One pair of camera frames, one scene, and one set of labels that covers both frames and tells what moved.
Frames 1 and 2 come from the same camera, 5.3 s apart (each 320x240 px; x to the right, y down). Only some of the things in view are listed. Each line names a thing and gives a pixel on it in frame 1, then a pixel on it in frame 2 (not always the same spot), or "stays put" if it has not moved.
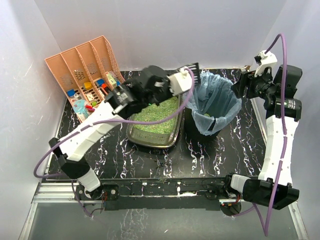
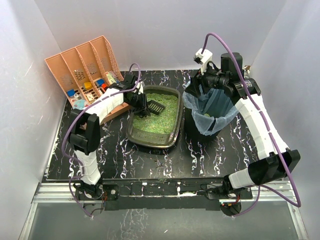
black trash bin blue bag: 211,103 stays put
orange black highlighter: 105,86 stays put
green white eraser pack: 111,79 stays put
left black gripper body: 166,90 to 144,104
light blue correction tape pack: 80,109 stays put
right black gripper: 240,85 to 200,81
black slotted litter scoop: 194,66 to 155,107
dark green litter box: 162,135 stays put
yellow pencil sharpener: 88,85 stays put
